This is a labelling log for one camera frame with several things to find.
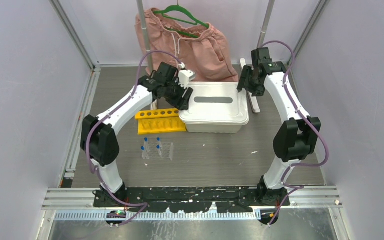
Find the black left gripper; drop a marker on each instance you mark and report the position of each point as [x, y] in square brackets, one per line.
[184, 104]

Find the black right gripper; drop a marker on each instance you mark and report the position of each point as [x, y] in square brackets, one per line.
[244, 83]

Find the white plastic lid tray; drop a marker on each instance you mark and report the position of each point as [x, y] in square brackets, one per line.
[217, 103]

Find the blue-capped small test tube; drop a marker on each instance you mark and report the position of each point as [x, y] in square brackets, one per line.
[145, 154]

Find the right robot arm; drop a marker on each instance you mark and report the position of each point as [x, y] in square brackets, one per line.
[295, 139]

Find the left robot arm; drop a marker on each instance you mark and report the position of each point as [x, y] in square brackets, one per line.
[99, 133]

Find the left metal rack pole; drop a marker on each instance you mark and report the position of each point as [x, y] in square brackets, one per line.
[144, 29]

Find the metal rack pole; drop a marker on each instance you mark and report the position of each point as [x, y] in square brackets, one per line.
[261, 33]
[144, 29]

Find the right metal rack pole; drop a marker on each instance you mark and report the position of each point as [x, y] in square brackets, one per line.
[261, 33]

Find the yellow plastic test tube rack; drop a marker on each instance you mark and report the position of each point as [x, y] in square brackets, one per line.
[159, 121]

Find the beige plastic bin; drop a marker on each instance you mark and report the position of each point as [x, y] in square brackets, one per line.
[213, 128]

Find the clear acrylic tube rack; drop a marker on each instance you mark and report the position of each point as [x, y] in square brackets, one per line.
[167, 151]

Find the pink fabric shorts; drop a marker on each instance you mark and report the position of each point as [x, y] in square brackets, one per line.
[203, 50]

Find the green clothes hanger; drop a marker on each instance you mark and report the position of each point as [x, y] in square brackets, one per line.
[192, 20]

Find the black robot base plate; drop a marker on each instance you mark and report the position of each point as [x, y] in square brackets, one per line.
[226, 199]

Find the white slotted cable duct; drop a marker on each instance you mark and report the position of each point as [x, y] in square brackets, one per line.
[101, 215]

